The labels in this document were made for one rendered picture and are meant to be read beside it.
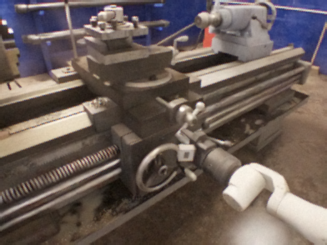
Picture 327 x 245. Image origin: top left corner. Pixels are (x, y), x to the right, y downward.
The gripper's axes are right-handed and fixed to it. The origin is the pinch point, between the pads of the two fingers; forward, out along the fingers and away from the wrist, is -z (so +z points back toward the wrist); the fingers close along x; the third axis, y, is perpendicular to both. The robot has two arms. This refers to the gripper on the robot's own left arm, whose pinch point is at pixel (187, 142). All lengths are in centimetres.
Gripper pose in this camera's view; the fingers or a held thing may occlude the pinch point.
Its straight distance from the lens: 70.8
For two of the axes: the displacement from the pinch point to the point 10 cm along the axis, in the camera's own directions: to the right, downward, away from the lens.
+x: 0.9, -8.7, -4.9
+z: 6.2, 4.4, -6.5
